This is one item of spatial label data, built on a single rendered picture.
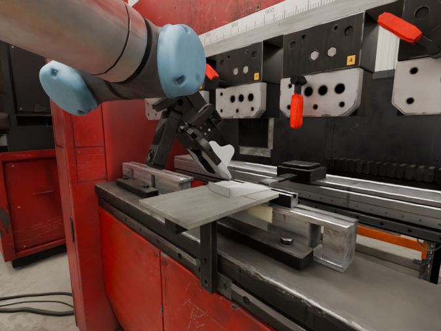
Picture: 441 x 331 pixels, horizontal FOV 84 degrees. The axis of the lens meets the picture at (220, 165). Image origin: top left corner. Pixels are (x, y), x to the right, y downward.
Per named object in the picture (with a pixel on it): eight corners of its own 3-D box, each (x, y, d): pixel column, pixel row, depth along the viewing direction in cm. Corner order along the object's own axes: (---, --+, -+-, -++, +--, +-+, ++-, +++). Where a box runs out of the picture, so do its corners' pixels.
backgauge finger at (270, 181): (247, 184, 72) (247, 168, 71) (293, 173, 89) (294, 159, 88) (282, 193, 63) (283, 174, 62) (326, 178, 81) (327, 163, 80)
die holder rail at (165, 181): (123, 181, 123) (122, 163, 121) (134, 179, 127) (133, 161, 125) (180, 205, 87) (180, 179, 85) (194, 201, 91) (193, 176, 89)
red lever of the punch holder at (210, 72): (199, 60, 62) (220, 83, 58) (212, 63, 65) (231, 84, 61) (197, 66, 63) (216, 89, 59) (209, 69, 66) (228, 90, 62)
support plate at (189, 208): (138, 204, 53) (138, 199, 53) (225, 183, 71) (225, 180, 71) (188, 230, 40) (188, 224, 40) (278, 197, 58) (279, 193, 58)
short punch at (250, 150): (237, 154, 67) (237, 118, 65) (242, 153, 68) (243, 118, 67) (268, 157, 60) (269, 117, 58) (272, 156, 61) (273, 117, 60)
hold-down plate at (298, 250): (203, 226, 70) (203, 216, 69) (216, 220, 73) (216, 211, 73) (300, 271, 48) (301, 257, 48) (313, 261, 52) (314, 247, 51)
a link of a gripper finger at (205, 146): (225, 160, 48) (194, 127, 46) (220, 165, 48) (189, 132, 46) (215, 161, 53) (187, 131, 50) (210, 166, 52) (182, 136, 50)
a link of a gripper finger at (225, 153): (250, 162, 52) (221, 130, 50) (232, 182, 50) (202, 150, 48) (243, 163, 55) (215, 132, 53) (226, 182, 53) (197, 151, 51)
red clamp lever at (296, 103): (287, 128, 47) (289, 75, 45) (298, 128, 49) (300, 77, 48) (296, 129, 45) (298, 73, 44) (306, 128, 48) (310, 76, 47)
